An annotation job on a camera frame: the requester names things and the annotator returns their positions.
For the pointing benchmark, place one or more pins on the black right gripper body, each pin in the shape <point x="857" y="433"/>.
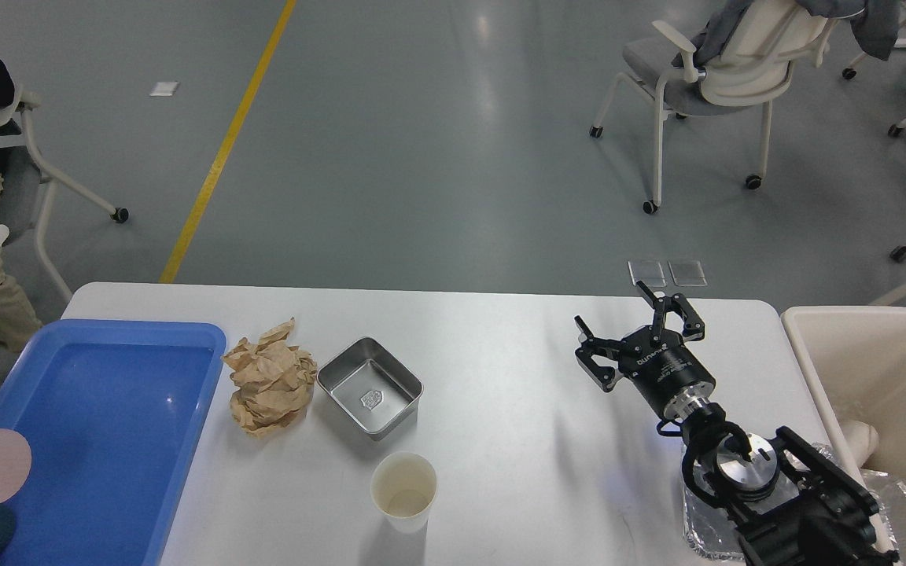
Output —
<point x="666" y="373"/>

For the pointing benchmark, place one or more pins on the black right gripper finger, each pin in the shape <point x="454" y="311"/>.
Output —
<point x="693" y="327"/>
<point x="601" y="357"/>

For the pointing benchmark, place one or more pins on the square stainless steel tray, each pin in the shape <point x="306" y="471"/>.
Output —
<point x="371" y="386"/>

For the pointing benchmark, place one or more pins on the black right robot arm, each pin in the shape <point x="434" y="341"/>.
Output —
<point x="787" y="503"/>

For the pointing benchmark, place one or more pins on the aluminium foil tray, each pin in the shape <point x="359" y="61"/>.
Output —
<point x="712" y="536"/>

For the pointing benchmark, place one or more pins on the beige roll in bin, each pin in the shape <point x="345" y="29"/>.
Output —
<point x="861" y="438"/>

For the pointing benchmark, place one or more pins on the beige plastic bin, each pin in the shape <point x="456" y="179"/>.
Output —
<point x="854" y="359"/>

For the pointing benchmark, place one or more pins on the white paper cup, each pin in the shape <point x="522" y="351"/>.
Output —
<point x="403" y="488"/>

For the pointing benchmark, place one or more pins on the white grey office chair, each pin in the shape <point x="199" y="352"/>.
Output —
<point x="755" y="66"/>

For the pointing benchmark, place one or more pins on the crumpled brown paper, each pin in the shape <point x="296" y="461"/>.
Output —
<point x="274" y="381"/>

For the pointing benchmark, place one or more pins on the blue plastic tray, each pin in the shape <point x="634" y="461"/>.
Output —
<point x="112" y="411"/>

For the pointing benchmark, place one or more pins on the left white grey chair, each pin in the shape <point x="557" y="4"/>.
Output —
<point x="30" y="185"/>

